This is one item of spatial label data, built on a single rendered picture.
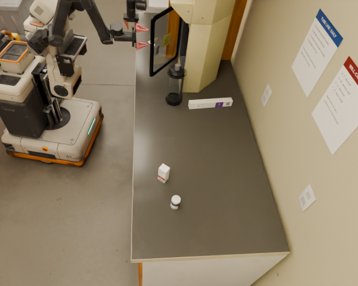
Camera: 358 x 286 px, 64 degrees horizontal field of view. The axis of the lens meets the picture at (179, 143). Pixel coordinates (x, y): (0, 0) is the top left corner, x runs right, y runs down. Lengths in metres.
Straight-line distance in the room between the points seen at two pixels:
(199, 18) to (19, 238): 1.95
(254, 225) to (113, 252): 1.20
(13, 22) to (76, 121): 1.43
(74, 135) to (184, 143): 1.20
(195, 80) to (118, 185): 1.18
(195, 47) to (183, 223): 0.95
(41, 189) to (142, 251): 1.50
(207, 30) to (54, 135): 1.53
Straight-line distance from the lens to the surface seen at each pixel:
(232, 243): 1.37
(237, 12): 2.08
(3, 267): 2.46
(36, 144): 2.58
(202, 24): 1.64
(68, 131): 2.58
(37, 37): 1.88
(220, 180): 1.50
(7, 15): 3.63
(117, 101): 3.18
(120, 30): 1.78
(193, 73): 1.81
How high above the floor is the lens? 2.18
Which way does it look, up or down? 51 degrees down
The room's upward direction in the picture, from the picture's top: 9 degrees clockwise
